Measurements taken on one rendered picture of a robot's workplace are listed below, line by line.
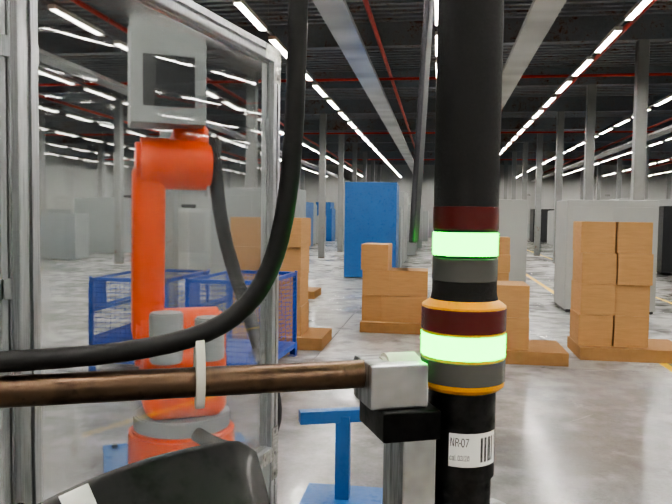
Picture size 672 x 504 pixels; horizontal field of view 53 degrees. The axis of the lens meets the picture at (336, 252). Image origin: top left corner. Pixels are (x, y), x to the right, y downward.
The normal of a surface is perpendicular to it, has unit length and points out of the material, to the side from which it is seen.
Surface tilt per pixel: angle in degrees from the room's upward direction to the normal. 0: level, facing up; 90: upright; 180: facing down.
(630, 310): 90
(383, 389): 90
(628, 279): 90
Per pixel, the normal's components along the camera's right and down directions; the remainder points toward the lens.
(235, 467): 0.47, -0.69
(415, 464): 0.26, 0.05
